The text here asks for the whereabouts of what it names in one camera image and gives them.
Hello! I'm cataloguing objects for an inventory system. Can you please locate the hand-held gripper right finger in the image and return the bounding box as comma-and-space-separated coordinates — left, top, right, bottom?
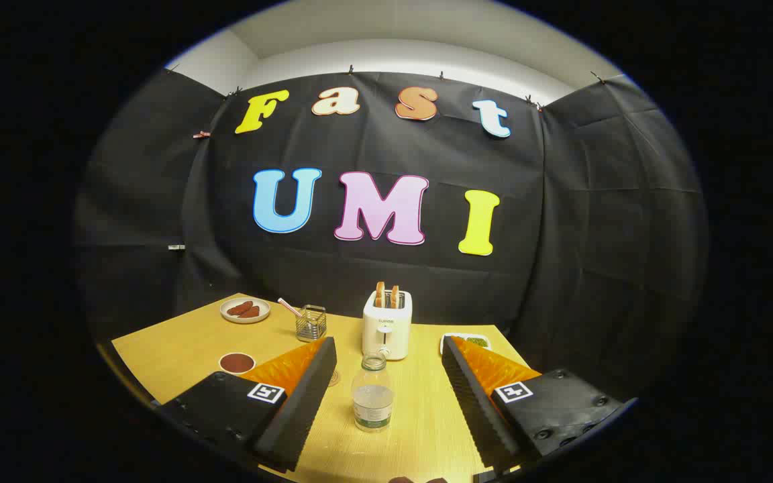
441, 335, 632, 474

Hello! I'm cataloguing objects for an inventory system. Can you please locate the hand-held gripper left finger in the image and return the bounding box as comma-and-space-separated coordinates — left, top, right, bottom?
157, 337, 338, 473

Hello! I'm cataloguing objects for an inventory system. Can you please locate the clear plastic juice bottle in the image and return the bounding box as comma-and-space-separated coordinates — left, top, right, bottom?
351, 354, 395, 433

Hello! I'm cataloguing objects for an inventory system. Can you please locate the cream cup with brown inside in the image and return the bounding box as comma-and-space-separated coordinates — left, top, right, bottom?
218, 352, 257, 376

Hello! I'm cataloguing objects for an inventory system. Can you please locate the white divided spice dish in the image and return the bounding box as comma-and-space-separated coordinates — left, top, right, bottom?
440, 333, 492, 355

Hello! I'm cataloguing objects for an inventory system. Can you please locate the white toaster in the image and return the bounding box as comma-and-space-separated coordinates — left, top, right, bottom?
362, 290, 413, 361

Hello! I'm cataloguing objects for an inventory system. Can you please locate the white round plate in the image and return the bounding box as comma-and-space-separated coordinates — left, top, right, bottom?
220, 297, 271, 324

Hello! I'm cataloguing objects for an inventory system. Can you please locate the wooden table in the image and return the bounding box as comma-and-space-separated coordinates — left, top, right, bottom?
111, 293, 536, 483

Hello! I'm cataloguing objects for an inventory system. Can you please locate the black backdrop cloth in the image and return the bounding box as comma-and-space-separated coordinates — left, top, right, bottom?
74, 67, 709, 403

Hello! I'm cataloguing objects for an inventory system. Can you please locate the metal wire basket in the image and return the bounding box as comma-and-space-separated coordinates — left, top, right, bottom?
295, 305, 327, 342

